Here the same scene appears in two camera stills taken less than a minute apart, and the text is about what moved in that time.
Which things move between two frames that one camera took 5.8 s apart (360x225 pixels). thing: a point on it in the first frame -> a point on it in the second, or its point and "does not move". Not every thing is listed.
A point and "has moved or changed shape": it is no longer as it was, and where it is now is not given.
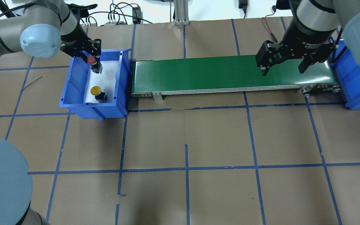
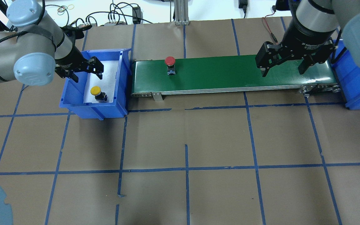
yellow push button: [100, 97] does not move
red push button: [96, 67] has moved or changed shape
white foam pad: [106, 81] does not move
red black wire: [263, 18] does not move
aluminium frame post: [181, 12] does not move
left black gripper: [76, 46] -> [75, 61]
